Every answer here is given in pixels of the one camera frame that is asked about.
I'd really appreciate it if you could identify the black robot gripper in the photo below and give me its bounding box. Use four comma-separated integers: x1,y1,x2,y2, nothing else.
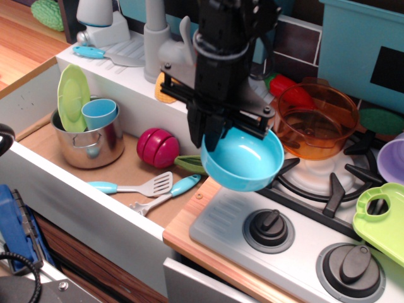
161,32,270,152

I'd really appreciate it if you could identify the light blue plastic bowl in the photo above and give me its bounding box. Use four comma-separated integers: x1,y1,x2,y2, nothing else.
201,128,285,192

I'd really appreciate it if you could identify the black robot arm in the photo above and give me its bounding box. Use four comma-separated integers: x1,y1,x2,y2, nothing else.
161,1,281,152

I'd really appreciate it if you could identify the purple plastic bowl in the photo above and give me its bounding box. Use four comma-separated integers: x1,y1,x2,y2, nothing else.
377,133,404,184

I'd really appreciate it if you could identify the magenta toy beet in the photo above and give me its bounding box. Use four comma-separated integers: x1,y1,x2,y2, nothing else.
136,128,207,175

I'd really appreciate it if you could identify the grey toy faucet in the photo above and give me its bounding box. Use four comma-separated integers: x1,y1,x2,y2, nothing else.
144,1,196,83

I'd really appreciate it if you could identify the red toy chili pepper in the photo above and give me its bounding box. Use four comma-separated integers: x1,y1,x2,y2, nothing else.
264,73,317,109

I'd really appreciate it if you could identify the orange transparent pot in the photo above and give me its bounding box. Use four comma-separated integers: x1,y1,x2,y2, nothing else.
273,78,359,160

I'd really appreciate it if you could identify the light blue plastic cup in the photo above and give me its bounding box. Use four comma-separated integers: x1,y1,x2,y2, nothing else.
81,98,118,131

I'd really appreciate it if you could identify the steel cooking pot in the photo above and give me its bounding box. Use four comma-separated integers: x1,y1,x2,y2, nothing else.
50,104,125,169

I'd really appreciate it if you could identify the small black stove knob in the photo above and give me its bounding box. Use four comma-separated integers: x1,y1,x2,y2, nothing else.
242,209,295,254

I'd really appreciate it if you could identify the green plastic plate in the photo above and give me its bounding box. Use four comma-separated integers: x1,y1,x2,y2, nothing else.
57,64,90,133

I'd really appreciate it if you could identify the white toy mixer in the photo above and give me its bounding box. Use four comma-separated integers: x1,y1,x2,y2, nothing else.
76,0,131,48

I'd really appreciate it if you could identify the black stove burner grate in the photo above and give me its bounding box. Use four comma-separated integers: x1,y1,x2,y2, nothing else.
259,131,385,241

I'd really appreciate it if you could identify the light blue storage bin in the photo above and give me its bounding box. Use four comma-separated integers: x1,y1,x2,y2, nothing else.
318,1,403,113

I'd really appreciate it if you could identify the green round scrub pad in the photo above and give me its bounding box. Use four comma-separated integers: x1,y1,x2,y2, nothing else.
359,108,403,136

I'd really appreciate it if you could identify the green knitted toy vegetable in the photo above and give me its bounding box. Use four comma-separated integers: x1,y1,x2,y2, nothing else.
30,0,64,32

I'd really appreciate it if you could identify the large black stove knob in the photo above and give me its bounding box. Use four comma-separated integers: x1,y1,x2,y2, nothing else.
316,243,386,302

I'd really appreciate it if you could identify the green plastic cutting board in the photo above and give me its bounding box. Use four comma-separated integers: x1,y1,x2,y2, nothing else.
352,182,403,266

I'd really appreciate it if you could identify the blue clamp device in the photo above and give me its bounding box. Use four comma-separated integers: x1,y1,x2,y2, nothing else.
1,184,55,269

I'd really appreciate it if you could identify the blue handled toy spatula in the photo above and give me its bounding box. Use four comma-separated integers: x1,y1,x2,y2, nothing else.
88,172,173,197

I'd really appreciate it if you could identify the blue handled toy fork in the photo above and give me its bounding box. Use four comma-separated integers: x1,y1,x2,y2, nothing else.
129,174,201,216

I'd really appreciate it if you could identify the blue handled toy knife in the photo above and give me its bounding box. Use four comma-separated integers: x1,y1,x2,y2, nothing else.
73,46,145,67

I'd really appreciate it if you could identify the black coiled cable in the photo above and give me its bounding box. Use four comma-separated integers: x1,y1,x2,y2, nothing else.
0,251,42,303

